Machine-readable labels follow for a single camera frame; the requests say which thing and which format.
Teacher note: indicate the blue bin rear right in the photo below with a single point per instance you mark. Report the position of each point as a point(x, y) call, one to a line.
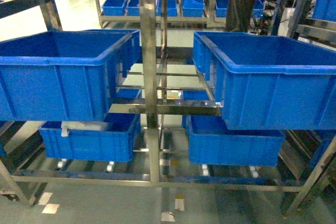
point(201, 52)

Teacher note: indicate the lower blue bin right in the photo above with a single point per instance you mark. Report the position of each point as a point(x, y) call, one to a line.
point(211, 142)

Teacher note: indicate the lower blue bin left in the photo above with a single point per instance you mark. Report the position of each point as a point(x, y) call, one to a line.
point(113, 145)

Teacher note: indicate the large blue bin left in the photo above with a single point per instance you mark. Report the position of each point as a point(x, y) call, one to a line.
point(65, 75)

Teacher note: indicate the large blue bin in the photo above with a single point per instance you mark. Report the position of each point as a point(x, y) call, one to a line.
point(65, 75)
point(273, 83)

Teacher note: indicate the large blue bin right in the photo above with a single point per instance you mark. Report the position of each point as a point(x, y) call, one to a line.
point(273, 83)

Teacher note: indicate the stainless steel rack post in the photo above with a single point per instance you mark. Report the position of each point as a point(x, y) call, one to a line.
point(148, 42)

